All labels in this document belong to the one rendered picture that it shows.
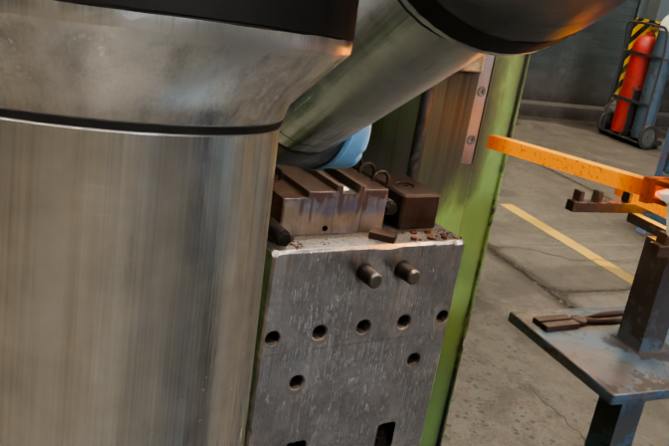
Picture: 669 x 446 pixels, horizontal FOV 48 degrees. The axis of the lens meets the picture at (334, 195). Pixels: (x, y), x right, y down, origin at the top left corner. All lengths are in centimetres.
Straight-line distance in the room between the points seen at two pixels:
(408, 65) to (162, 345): 20
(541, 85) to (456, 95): 749
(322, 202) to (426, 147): 34
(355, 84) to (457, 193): 123
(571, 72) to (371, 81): 887
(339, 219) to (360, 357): 25
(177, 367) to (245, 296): 2
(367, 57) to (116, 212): 21
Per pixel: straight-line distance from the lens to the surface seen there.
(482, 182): 164
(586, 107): 947
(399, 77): 35
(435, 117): 150
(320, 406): 136
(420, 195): 135
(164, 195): 16
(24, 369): 17
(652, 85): 840
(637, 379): 145
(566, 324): 155
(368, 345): 134
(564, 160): 119
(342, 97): 39
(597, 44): 938
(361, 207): 128
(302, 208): 123
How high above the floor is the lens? 135
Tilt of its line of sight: 17 degrees down
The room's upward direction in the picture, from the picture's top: 9 degrees clockwise
